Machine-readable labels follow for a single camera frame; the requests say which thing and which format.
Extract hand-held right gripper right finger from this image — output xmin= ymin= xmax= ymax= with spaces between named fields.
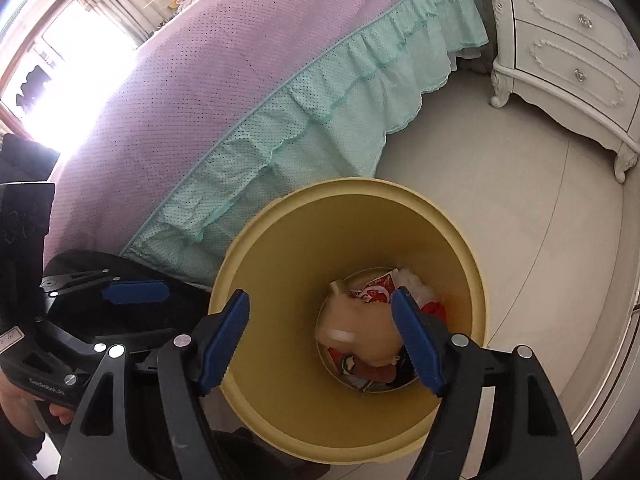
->
xmin=391 ymin=286 xmax=583 ymax=480

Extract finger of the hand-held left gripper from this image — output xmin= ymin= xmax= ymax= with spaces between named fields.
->
xmin=94 ymin=329 xmax=175 ymax=363
xmin=41 ymin=268 xmax=172 ymax=308

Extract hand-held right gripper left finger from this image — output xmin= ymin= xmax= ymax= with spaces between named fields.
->
xmin=57 ymin=288 xmax=251 ymax=480

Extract red glossy packet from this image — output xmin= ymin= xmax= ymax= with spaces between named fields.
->
xmin=419 ymin=299 xmax=448 ymax=327

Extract beige plush toy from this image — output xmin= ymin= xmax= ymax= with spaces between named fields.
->
xmin=314 ymin=280 xmax=405 ymax=369

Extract white tissue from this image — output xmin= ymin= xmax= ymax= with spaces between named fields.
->
xmin=391 ymin=266 xmax=427 ymax=292

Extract red printed wrapper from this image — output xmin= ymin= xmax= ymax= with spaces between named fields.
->
xmin=349 ymin=271 xmax=397 ymax=307

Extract yellow plastic waste bin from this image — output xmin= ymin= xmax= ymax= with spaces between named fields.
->
xmin=206 ymin=177 xmax=489 ymax=464

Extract person's left forearm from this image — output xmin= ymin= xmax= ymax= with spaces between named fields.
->
xmin=0 ymin=417 xmax=48 ymax=480

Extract person's left hand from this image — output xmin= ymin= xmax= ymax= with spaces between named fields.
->
xmin=0 ymin=372 xmax=77 ymax=439

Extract person's black trousers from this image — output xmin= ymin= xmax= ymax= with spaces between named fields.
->
xmin=42 ymin=249 xmax=332 ymax=480

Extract colourful snack wrapper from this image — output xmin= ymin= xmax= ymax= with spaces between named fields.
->
xmin=326 ymin=349 xmax=417 ymax=392

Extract dark cloth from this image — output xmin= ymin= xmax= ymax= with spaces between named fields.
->
xmin=0 ymin=131 xmax=62 ymax=187

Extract bright window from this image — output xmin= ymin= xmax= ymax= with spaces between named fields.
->
xmin=0 ymin=0 xmax=138 ymax=138

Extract white wardrobe base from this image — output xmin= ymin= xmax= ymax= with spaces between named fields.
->
xmin=569 ymin=302 xmax=640 ymax=448

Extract bed with purple bedspread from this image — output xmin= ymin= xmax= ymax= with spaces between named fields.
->
xmin=46 ymin=0 xmax=453 ymax=263

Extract teal ruffled bed skirt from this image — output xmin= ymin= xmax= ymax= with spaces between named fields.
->
xmin=121 ymin=0 xmax=491 ymax=292

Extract white carved nightstand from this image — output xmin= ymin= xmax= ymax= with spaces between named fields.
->
xmin=484 ymin=0 xmax=640 ymax=184

